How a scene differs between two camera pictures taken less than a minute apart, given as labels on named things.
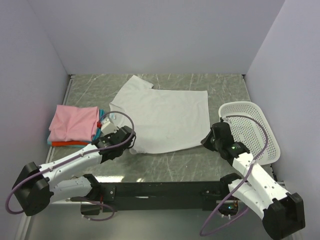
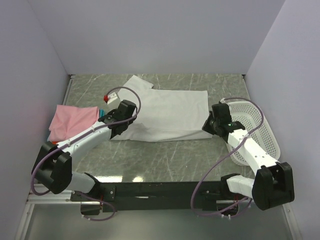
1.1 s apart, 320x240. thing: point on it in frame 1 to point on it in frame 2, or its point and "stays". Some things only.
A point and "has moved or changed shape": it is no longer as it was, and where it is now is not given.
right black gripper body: x=216 y=143 to x=210 y=124
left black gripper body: x=121 y=150 to x=127 y=125
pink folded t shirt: x=74 y=123 stays
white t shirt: x=163 y=119 has moved or changed shape
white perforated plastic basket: x=249 y=134 stays
